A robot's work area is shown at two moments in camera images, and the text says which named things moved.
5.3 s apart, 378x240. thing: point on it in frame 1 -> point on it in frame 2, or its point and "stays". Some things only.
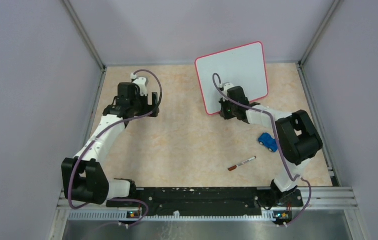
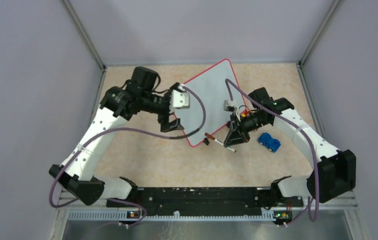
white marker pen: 233,167 -> 217,140
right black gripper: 223,103 -> 235,136
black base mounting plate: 192,201 stays
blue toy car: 266,140 stays
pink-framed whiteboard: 244,66 -> 210,86
